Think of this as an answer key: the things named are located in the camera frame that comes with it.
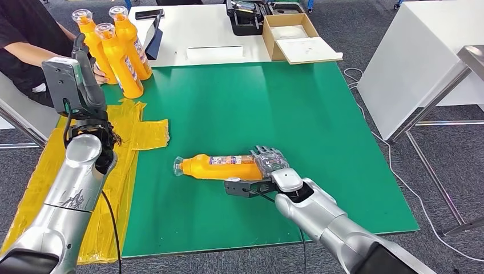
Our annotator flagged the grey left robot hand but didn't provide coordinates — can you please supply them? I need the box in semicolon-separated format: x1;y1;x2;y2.
71;33;108;114

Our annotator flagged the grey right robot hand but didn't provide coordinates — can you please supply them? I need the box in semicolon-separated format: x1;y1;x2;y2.
249;145;290;179

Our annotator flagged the person's right hand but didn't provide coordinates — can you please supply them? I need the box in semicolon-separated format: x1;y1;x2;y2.
90;62;110;86

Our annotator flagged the orange detergent bottle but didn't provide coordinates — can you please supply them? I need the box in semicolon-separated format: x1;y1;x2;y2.
173;153;264;182
108;5;153;81
94;22;145;100
71;9;118;86

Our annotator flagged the green table mat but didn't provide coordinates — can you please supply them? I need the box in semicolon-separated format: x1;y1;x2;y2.
100;61;420;259

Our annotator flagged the tablet in dark case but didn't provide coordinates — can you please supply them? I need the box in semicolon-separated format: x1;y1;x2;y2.
145;9;164;61

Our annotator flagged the yellow plastic sheet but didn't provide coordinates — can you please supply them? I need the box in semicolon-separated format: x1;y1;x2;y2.
0;99;170;265

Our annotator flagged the grey steel bench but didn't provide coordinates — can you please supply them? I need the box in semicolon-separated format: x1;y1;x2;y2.
0;71;61;149

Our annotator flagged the black phone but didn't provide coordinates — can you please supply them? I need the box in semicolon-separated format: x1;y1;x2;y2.
135;8;165;21

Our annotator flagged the person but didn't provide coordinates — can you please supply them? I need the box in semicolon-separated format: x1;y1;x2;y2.
0;0;110;108

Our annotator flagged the white desk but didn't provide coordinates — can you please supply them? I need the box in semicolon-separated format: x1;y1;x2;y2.
128;3;273;68

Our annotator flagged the flat white box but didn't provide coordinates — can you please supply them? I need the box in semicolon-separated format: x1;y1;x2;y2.
185;45;245;63

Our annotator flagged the white box lid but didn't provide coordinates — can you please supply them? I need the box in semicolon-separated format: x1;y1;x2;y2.
276;37;344;65

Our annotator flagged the cardboard box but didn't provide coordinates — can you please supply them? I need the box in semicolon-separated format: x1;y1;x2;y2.
263;13;320;62

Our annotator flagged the white foam insert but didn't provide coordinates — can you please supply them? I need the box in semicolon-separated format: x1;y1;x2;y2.
270;25;309;40

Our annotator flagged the black tool case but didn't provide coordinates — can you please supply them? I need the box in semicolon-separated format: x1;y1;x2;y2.
226;0;306;36

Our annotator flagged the white cabinet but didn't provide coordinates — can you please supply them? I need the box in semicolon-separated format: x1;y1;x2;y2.
357;0;484;142

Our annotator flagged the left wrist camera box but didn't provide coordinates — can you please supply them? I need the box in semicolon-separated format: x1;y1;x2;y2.
41;57;90;121

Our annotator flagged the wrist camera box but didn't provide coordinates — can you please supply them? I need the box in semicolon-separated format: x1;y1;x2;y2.
41;57;90;121
224;176;277;199

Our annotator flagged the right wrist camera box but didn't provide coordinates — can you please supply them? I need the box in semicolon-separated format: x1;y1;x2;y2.
224;176;277;199

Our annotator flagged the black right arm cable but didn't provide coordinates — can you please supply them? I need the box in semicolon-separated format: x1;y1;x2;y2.
241;188;308;274

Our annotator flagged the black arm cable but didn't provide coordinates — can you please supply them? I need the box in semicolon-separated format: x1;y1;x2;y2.
241;188;308;274
100;191;123;274

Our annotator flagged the white floor cable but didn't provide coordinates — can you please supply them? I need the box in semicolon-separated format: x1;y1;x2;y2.
344;67;484;263

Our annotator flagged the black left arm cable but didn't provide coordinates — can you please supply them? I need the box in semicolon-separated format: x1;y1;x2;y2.
100;191;123;274

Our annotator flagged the steel frame table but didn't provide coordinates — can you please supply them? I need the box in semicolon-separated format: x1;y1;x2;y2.
389;45;484;237

